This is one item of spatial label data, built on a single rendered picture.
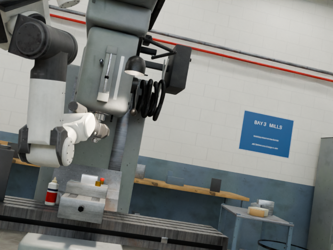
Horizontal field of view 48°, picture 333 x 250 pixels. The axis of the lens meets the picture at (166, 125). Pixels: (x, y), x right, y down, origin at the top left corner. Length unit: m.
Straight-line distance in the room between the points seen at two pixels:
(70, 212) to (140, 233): 0.28
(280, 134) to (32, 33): 5.76
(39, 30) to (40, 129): 0.24
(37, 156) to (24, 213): 0.43
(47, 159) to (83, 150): 0.86
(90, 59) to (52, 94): 0.50
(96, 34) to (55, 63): 0.52
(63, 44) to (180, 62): 0.90
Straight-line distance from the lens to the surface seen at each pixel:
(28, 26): 0.97
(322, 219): 6.40
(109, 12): 1.48
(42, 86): 0.98
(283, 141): 6.49
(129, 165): 1.89
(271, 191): 6.40
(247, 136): 6.22
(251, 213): 3.52
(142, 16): 1.49
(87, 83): 1.44
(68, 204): 1.32
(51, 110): 0.98
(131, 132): 1.89
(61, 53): 1.00
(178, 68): 1.80
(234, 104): 6.17
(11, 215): 1.44
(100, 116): 1.49
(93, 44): 1.47
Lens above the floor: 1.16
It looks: 6 degrees up
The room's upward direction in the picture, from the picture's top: 10 degrees clockwise
